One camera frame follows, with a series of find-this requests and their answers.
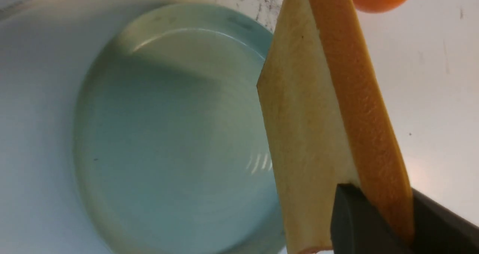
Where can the light blue round plate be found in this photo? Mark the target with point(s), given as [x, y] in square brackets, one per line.
[170, 149]

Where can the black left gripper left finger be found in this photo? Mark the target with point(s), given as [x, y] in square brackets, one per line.
[358, 228]

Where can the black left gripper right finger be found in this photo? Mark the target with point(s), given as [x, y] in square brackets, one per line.
[440, 231]

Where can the toasted bread slice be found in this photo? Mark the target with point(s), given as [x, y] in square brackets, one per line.
[326, 123]

